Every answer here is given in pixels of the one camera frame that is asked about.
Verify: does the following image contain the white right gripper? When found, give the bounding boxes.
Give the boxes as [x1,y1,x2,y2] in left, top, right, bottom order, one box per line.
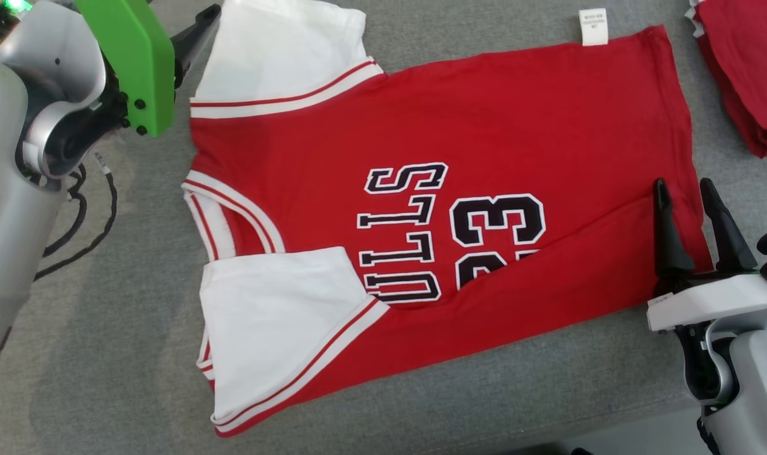
[647,178,767,332]

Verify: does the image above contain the red shorts with white stripes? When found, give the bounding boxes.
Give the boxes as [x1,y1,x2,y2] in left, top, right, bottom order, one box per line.
[685,0,767,159]

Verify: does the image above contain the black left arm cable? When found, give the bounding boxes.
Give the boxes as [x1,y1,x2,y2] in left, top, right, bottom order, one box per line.
[35,152,119,282]

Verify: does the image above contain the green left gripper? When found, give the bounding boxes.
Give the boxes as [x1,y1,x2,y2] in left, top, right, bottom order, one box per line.
[75,0,222,138]

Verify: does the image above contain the red white basketball jersey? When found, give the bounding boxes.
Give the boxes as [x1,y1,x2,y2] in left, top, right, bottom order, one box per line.
[181,0,714,438]

